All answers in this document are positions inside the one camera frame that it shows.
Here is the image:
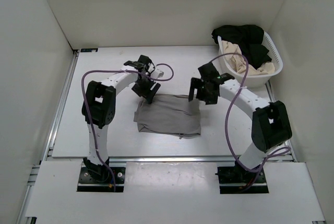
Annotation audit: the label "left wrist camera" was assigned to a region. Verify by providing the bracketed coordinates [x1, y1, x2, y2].
[150, 68, 164, 79]

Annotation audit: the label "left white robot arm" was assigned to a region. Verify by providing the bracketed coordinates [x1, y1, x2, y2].
[81, 55, 163, 182]

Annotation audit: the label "black garment in basket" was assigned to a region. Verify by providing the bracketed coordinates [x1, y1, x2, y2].
[211, 25, 272, 69]

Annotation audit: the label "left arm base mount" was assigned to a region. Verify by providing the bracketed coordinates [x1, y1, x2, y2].
[77, 164, 126, 193]

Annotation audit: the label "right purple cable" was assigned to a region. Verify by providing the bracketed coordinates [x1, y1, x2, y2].
[208, 53, 292, 178]

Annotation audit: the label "grey trousers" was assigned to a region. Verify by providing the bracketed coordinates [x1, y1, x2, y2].
[134, 94, 201, 138]

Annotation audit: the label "white laundry basket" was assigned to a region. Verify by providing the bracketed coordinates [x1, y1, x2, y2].
[219, 32, 283, 88]

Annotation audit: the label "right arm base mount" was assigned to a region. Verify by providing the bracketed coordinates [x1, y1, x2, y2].
[215, 165, 269, 194]

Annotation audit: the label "purple cable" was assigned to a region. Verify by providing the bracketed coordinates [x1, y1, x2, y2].
[208, 53, 292, 178]
[81, 63, 175, 185]

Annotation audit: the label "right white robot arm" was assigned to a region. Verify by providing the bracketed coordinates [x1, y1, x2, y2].
[188, 62, 292, 182]

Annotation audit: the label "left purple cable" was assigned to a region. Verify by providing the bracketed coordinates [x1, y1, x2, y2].
[81, 63, 175, 185]

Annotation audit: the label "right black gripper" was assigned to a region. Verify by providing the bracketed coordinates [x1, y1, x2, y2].
[188, 77, 218, 105]

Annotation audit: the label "aluminium left rail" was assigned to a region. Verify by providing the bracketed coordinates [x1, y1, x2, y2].
[39, 50, 79, 164]

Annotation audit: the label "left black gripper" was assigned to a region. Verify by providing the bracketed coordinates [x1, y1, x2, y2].
[130, 75, 160, 103]

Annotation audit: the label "aluminium right rail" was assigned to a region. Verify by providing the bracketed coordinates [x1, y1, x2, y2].
[265, 81, 275, 102]

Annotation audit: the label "aluminium rail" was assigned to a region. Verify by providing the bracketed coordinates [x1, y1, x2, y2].
[39, 50, 79, 164]
[265, 81, 275, 102]
[109, 153, 295, 164]

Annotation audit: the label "beige garment in basket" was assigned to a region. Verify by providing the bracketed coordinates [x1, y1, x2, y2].
[220, 40, 275, 76]

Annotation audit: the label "aluminium front rail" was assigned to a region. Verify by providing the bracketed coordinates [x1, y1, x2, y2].
[109, 153, 295, 164]

